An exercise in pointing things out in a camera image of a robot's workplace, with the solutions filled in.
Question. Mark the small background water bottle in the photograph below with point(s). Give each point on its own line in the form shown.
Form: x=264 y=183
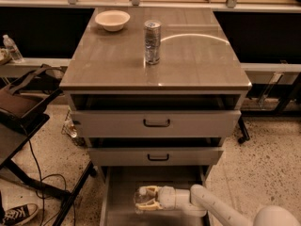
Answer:
x=13 y=49

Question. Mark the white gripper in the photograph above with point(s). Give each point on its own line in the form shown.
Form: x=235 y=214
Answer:
x=166 y=198

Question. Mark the grey drawer cabinet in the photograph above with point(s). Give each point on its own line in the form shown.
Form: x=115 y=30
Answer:
x=154 y=102

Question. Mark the middle drawer with handle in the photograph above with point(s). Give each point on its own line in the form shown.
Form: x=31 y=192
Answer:
x=203 y=156

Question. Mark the dark bag with strap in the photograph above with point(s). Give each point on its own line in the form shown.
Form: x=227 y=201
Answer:
x=18 y=111

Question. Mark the drawer with handle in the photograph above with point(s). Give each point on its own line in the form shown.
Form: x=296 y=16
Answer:
x=203 y=156
x=114 y=124

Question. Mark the top drawer with handle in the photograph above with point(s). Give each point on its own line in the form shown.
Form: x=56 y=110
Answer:
x=114 y=124

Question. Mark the clear plastic water bottle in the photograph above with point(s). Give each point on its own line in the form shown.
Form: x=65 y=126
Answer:
x=140 y=199

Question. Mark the silver drink can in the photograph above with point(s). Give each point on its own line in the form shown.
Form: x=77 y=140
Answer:
x=152 y=39

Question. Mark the black canvas sneaker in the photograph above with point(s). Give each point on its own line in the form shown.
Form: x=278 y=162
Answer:
x=19 y=215

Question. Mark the open bottom drawer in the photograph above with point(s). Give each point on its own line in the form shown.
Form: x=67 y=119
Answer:
x=122 y=183

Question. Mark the black caster wheel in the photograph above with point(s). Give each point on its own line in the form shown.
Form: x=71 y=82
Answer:
x=245 y=136

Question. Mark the wire basket on floor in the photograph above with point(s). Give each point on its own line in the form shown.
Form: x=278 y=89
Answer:
x=69 y=130

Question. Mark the white paper bowl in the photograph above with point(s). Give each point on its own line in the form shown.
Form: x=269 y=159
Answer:
x=112 y=20

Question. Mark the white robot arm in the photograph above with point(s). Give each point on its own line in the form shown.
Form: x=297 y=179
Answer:
x=197 y=200

